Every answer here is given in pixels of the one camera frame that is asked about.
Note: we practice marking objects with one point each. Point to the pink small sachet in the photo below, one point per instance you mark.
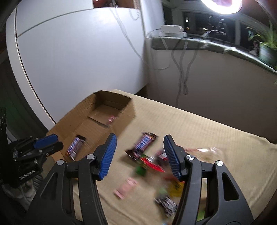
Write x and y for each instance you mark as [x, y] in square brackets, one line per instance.
[124, 189]

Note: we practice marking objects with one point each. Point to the bread sandwich pack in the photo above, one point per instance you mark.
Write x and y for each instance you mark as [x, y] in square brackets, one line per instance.
[208, 155]

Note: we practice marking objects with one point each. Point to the green candy wrapper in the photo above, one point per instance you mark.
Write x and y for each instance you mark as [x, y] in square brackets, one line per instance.
[141, 169]

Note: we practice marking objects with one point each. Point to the black white small snack packet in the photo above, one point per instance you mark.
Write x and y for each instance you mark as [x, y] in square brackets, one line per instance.
[168, 205]

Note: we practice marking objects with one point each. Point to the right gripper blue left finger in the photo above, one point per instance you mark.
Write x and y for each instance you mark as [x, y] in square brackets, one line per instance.
[54, 203]

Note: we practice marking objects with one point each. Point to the white cabinet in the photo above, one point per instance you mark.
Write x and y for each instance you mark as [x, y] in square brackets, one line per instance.
[63, 51]

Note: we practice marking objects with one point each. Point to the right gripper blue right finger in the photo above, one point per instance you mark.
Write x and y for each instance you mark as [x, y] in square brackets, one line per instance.
[225, 203]

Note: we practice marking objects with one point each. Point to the white power strip box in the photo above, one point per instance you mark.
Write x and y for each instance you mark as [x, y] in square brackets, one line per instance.
[175, 31]

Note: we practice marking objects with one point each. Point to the red clear round pastry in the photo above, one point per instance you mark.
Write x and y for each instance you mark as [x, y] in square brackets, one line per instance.
[161, 158]

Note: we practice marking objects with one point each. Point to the potted spider plant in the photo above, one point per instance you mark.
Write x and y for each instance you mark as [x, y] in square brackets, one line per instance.
[264, 45]

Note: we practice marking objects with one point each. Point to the grey window sill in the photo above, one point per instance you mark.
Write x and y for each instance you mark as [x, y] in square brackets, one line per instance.
[168, 43]

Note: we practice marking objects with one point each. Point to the yellow snack packet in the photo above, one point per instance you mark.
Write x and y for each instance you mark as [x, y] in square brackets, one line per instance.
[175, 188]

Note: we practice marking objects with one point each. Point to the Snickers bar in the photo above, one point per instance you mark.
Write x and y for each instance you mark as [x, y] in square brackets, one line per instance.
[75, 147]
[141, 145]

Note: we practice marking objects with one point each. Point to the ring light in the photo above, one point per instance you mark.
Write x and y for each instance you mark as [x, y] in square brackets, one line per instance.
[223, 7]

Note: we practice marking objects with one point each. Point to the brown cardboard box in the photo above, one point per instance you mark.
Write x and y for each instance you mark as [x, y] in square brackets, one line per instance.
[89, 119]

